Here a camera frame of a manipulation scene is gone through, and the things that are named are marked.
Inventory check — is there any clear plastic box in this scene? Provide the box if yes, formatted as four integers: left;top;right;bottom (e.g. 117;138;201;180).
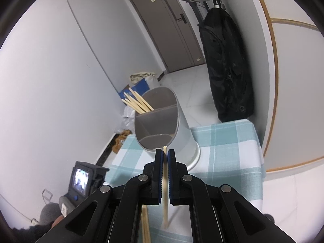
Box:
42;189;53;204

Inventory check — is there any teal checked tablecloth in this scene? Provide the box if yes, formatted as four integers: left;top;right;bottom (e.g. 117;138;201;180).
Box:
102;119;265;243

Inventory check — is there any white divided utensil holder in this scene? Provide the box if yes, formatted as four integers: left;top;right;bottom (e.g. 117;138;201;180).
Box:
134;86;200;171

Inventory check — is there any pile of bamboo chopsticks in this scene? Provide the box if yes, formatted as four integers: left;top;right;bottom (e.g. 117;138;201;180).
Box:
121;87;155;114

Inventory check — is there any brown cloth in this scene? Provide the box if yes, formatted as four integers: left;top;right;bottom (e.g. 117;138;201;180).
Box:
113;130;132;153

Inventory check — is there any white plastic bag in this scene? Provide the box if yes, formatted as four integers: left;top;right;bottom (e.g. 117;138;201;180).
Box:
123;105;137;118

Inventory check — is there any clear plastic bag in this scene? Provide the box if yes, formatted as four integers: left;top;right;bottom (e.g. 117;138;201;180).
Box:
115;118;136;134

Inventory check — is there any white cabinet wooden trim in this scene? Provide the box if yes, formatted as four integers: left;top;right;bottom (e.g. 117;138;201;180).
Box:
250;0;324;173

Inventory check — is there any blue cardboard box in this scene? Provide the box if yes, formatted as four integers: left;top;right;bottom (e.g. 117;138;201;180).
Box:
118;78;150;99

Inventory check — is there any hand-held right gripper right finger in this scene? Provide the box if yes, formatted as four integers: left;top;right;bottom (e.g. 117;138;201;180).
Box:
167;149;296;243

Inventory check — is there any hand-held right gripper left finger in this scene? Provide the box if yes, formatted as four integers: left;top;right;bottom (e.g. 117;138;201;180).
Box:
35;149;163;243

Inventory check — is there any beige crumpled bag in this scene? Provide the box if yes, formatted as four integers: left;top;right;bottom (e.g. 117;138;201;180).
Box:
130;71;159;88

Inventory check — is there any brown door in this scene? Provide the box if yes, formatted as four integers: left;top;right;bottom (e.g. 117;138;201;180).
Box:
128;0;204;73

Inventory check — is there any black hanging coat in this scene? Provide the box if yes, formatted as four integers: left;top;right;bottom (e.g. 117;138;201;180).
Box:
197;7;254;123

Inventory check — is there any light wooden chopstick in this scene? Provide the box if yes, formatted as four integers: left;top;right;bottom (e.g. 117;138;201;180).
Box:
141;205;148;243
162;145;169;229

